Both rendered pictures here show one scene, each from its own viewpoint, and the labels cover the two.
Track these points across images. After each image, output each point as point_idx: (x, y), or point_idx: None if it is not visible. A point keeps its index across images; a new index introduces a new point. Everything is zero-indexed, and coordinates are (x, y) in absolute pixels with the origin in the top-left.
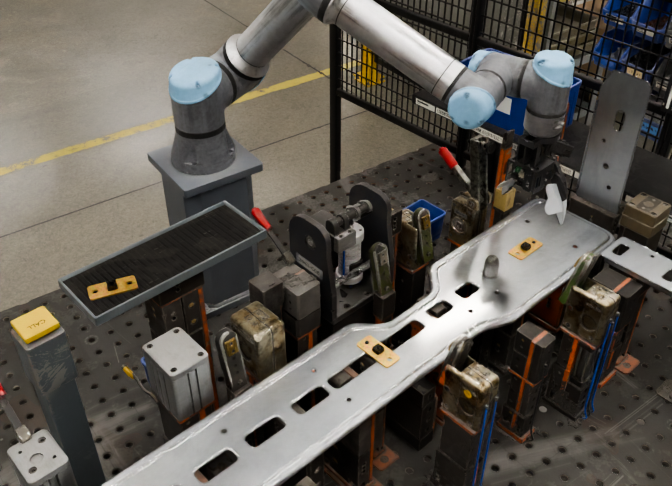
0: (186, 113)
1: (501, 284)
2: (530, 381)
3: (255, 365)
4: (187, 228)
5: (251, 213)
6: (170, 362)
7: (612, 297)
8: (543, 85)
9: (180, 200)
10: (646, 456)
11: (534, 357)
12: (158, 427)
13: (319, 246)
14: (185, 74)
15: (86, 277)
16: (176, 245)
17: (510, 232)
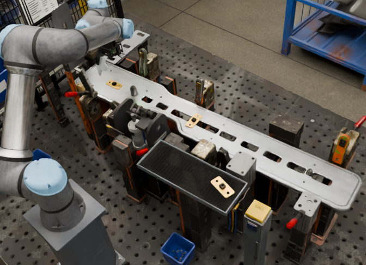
0: (68, 187)
1: (141, 89)
2: (176, 94)
3: (215, 158)
4: (164, 174)
5: (140, 154)
6: (249, 161)
7: (152, 53)
8: (106, 9)
9: (93, 229)
10: (177, 86)
11: (175, 84)
12: (209, 255)
13: (163, 121)
14: (48, 175)
15: (218, 203)
16: (180, 173)
17: (102, 90)
